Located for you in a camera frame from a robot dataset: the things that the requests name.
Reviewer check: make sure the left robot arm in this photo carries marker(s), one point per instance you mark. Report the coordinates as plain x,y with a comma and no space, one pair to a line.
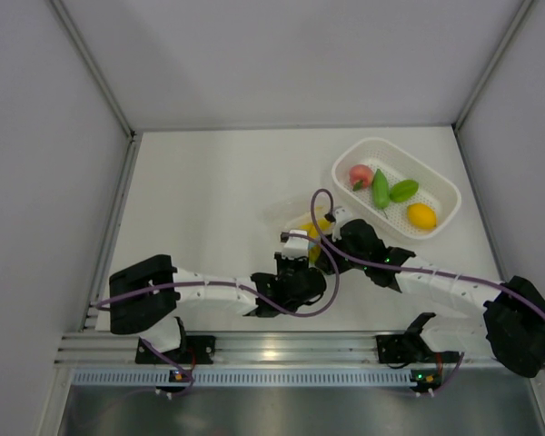
148,298

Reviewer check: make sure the aluminium mounting rail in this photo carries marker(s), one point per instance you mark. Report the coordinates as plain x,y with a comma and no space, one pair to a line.
231,348

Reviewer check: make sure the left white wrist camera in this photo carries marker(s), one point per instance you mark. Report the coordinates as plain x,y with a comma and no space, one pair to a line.
295,244

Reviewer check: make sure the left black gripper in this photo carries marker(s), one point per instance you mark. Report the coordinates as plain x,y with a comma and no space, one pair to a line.
303,263

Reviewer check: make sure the yellow fake lemon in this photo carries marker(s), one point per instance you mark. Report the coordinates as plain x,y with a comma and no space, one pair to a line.
421,216

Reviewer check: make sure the white slotted cable duct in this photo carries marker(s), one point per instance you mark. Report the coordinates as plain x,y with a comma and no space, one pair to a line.
230,377

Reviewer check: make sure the clear zip top bag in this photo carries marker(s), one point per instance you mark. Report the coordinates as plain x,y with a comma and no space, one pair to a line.
290,214

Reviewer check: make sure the red fake peach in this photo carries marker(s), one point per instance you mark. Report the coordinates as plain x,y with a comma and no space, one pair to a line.
360,177

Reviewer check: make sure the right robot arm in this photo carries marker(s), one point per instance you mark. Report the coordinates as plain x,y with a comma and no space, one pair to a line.
504,321

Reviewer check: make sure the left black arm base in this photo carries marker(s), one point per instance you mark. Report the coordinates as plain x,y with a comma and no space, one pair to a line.
198,349

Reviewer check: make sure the white perforated plastic basket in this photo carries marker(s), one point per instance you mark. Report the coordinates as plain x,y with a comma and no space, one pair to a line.
435,190

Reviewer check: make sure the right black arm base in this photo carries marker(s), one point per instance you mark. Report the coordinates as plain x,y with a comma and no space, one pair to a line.
402,349

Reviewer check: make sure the green fake vegetable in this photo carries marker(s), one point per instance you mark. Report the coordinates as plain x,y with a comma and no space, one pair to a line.
380,190
404,190

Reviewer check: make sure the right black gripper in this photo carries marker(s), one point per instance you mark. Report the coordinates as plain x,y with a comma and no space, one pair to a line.
326,262

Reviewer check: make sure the yellow fake banana bunch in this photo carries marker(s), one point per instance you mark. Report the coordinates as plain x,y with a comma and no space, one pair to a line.
314,249

